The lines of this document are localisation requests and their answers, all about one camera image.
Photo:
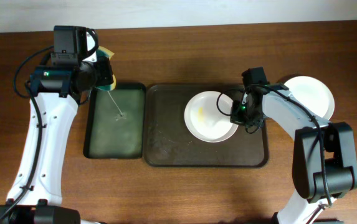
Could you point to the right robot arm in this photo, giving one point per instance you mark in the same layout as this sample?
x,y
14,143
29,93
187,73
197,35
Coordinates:
x,y
324,165

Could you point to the white plate with yellow stain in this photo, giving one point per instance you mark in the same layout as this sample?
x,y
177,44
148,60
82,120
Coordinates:
x,y
313,94

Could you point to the dark green water tray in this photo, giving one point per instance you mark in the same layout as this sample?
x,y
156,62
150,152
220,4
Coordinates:
x,y
115,123

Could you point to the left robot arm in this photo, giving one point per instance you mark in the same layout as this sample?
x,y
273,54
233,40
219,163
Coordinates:
x,y
54,92

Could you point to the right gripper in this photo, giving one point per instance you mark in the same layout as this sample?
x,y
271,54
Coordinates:
x,y
236,106

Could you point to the brown serving tray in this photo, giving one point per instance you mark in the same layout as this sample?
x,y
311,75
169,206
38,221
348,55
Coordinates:
x,y
167,141

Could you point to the cream white plate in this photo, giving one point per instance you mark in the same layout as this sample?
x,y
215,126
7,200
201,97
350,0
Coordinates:
x,y
204,119

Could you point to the green and yellow sponge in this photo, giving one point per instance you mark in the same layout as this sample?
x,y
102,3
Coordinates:
x,y
103,52

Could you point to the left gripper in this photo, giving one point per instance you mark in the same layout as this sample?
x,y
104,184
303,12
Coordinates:
x,y
108,74

